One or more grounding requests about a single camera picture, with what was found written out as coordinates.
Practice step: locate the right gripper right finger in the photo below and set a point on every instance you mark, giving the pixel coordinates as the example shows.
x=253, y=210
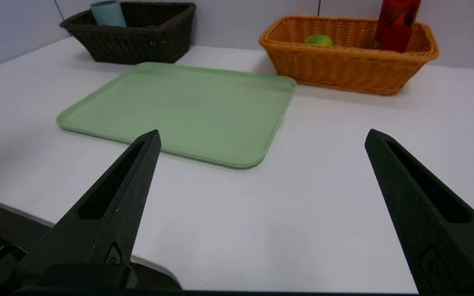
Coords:
x=434, y=222

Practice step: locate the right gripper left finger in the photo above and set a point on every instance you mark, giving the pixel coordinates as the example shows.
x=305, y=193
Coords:
x=105, y=222

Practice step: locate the red soda can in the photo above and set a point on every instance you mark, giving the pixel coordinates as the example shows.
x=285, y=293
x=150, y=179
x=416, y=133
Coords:
x=395, y=24

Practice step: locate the blue-grey plastic cup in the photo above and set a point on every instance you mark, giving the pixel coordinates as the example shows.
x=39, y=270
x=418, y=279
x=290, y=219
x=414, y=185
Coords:
x=107, y=14

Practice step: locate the green lime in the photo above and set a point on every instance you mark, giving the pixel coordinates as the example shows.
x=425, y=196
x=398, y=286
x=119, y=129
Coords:
x=319, y=40

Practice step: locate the orange wicker basket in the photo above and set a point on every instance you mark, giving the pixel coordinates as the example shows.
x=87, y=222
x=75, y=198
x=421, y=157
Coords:
x=344, y=65

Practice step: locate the dark brown wicker basket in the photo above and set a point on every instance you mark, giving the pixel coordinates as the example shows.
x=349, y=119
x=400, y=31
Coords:
x=138, y=41

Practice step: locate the light green plastic tray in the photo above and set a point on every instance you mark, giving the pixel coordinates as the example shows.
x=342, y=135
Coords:
x=187, y=111

